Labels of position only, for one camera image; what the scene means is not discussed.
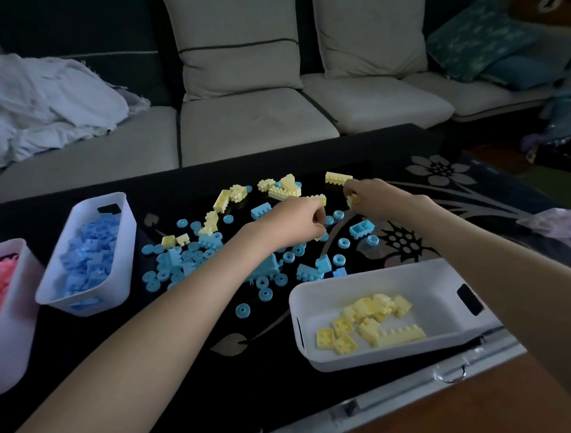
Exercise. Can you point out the person's left hand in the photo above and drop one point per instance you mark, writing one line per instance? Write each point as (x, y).
(290, 223)

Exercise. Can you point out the person's right hand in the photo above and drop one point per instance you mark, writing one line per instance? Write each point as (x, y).
(387, 198)

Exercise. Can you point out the yellow toy block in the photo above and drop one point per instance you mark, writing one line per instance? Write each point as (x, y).
(353, 201)

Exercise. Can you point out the pile of colorful blocks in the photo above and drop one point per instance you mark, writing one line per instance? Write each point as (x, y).
(198, 254)

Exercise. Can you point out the person's left forearm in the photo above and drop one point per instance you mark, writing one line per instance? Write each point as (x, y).
(131, 355)

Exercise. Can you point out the person's right forearm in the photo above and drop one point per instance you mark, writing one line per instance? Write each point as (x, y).
(516, 271)

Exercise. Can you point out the grey sofa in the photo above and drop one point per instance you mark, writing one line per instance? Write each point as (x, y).
(254, 126)

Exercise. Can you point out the beige back cushion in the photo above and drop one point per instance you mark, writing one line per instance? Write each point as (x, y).
(370, 33)
(233, 71)

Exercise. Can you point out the lavender plastic bag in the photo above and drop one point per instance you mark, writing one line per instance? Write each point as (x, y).
(557, 223)

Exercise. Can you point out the green trash bin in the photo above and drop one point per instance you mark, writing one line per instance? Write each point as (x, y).
(557, 160)

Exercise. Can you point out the teal patterned cushion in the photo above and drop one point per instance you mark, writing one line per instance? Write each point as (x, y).
(475, 43)

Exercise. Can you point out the blue cushion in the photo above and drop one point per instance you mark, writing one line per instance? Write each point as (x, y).
(519, 72)

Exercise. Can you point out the black glass coffee table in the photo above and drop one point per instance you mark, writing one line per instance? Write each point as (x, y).
(254, 402)

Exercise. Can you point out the clear bottle red cap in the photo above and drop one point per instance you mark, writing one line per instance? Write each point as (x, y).
(562, 120)

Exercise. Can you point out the brown bear plush cushion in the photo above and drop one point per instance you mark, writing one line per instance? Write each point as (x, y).
(546, 1)

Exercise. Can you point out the crumpled white cloth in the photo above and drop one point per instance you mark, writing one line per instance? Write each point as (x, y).
(48, 100)

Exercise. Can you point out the dark back cushion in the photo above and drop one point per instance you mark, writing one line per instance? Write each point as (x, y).
(87, 24)

